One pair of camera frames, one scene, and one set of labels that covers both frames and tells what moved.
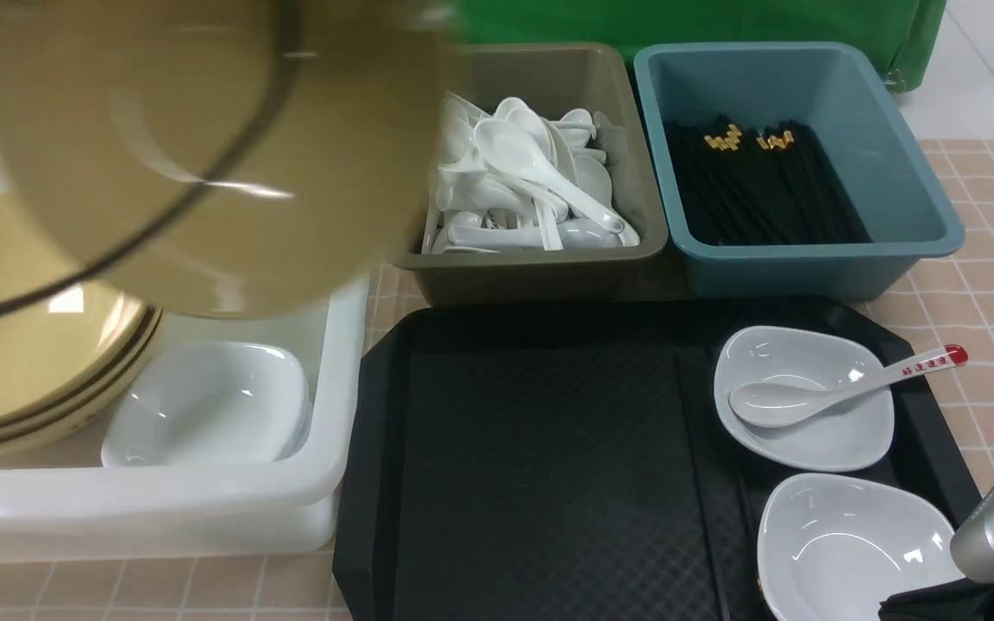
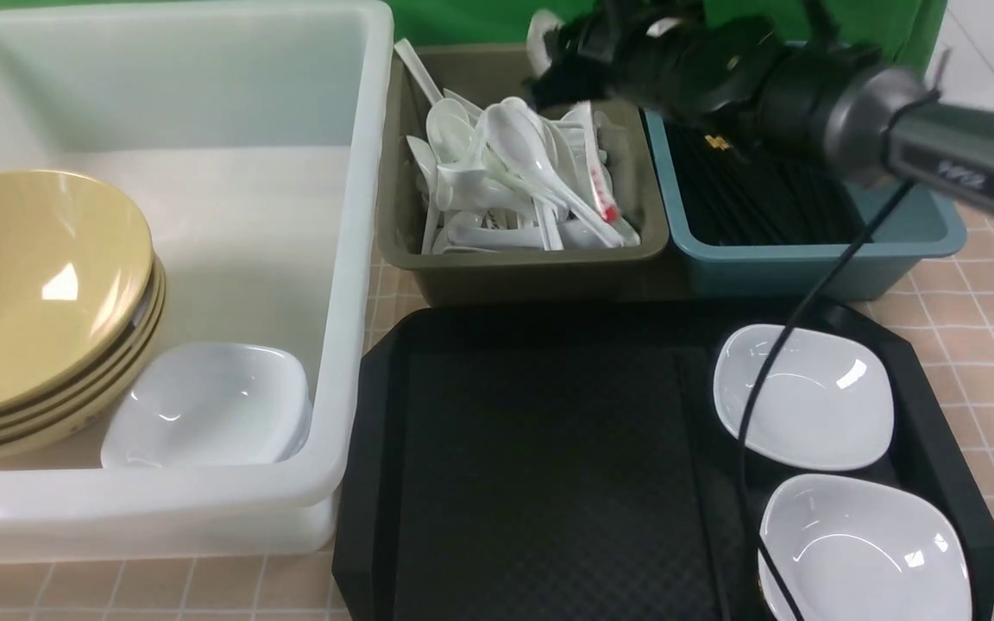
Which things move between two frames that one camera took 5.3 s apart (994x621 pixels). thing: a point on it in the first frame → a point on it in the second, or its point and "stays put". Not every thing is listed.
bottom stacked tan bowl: x=86 y=414 stays put
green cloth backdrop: x=911 y=33 stays put
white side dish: x=831 y=547 stays put
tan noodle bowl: x=222 y=158 → x=46 y=272
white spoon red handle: x=778 y=404 → x=603 y=198
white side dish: x=849 y=432 stays put
